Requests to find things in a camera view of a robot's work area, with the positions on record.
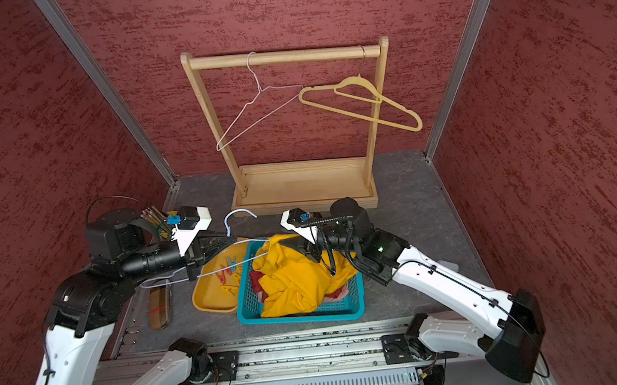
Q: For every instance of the wooden clothes rack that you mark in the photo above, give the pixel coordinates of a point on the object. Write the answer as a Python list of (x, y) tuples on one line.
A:
[(270, 189)]

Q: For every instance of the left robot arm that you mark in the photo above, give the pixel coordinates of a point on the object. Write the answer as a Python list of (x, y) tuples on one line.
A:
[(83, 316)]

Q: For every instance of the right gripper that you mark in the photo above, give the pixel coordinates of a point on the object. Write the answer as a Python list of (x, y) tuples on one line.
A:
[(314, 249)]

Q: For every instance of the yellow t-shirt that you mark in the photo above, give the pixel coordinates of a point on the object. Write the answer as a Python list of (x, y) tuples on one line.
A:
[(295, 278)]

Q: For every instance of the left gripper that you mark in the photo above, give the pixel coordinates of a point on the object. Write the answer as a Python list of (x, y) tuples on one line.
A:
[(193, 260)]

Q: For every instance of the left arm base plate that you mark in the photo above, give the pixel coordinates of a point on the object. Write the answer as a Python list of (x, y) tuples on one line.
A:
[(218, 367)]

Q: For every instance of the blue clothespin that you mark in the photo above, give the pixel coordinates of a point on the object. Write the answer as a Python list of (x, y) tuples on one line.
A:
[(232, 264)]

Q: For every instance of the pink clothespin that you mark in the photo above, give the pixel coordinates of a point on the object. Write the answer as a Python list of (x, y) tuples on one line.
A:
[(221, 277)]

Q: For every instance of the teal plastic basket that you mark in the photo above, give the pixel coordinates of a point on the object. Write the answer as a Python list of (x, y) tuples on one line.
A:
[(354, 300)]

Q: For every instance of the light blue wire hanger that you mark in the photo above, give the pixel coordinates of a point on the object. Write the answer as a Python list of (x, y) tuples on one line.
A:
[(197, 272)]

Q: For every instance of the pencils bundle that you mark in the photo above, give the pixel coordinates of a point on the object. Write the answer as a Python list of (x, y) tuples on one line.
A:
[(157, 219)]

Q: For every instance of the pink printed t-shirt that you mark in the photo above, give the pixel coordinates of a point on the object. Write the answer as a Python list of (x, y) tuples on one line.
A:
[(337, 295)]

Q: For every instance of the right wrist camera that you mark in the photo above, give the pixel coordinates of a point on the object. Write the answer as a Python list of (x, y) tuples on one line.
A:
[(304, 228)]

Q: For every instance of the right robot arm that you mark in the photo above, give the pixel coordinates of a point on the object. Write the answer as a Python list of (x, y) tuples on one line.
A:
[(505, 329)]

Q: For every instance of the dark red t-shirt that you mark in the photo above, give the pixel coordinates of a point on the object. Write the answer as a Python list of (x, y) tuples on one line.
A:
[(258, 290)]

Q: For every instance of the aluminium mounting rail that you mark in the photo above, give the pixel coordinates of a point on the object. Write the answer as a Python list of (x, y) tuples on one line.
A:
[(350, 355)]

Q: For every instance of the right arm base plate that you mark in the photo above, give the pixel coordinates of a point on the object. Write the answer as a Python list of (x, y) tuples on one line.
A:
[(404, 349)]

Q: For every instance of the plaid pencil case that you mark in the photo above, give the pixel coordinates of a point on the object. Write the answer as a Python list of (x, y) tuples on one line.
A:
[(160, 307)]

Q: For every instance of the yellow plastic tray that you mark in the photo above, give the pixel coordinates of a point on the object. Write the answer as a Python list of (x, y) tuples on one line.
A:
[(209, 295)]

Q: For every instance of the cream plastic hanger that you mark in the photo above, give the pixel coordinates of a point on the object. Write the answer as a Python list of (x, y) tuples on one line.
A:
[(358, 89)]

